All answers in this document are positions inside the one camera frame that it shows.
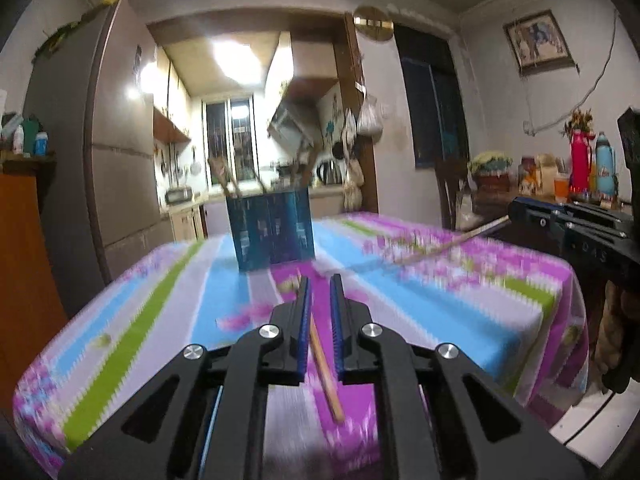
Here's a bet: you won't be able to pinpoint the white wall cable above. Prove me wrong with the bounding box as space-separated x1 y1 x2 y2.
523 9 622 136

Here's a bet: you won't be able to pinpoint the steel kettle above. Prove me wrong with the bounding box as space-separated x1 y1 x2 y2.
315 157 343 187

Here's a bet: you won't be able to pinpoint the upper kitchen cabinets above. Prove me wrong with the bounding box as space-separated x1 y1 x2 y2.
151 44 194 144

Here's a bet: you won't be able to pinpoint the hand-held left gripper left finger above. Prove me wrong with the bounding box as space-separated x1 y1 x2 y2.
58 274 314 480

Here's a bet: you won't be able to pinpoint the ceiling light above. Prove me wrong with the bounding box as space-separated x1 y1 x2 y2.
211 39 272 87

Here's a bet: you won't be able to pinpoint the blue thermos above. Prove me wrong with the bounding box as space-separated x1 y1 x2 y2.
594 131 618 194

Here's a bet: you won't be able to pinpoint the barred kitchen window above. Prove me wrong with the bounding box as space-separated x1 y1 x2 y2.
201 96 257 182

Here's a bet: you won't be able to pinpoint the small countertop oven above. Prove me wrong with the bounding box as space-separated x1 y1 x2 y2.
164 185 194 206

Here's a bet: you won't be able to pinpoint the person's right hand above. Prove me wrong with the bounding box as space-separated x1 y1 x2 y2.
593 280 640 397

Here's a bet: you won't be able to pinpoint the red thermos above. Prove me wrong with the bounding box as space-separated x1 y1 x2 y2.
570 129 592 197

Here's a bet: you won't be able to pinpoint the grey refrigerator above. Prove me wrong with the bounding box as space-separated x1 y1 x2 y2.
24 0 177 302

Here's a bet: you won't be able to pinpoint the hanging cloth bags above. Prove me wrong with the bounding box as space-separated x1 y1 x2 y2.
342 109 365 212

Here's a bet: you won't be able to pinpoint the range hood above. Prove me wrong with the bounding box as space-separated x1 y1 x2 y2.
266 96 322 152

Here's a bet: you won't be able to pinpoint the blue perforated utensil holder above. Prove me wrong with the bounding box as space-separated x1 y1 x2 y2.
224 186 315 274

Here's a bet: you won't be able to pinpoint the gold round wall ornament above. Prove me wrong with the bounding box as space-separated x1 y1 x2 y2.
353 5 394 42

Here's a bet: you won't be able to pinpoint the dark window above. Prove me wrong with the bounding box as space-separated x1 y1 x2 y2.
399 24 472 170

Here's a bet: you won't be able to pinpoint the floral striped tablecloth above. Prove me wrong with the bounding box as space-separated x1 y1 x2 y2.
12 211 589 480

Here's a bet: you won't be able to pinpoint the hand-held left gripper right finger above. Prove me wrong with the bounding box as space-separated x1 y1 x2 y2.
329 273 587 480

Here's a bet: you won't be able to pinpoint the framed picture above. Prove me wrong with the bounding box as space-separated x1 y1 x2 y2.
503 9 576 72

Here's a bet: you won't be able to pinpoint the dried flower bouquet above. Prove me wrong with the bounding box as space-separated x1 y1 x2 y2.
561 106 594 137

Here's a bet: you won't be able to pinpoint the wooden chair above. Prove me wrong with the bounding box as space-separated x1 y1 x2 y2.
434 156 477 232

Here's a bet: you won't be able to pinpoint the dark side table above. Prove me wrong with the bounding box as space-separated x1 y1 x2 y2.
471 189 628 261

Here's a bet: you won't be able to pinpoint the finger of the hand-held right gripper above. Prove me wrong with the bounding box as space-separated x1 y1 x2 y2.
506 209 569 252
509 196 630 235

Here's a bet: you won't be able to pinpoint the orange wooden cabinet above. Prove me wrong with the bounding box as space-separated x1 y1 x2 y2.
0 156 69 403

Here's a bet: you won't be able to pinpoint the white plastic bag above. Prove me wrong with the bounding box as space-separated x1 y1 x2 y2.
356 94 384 137

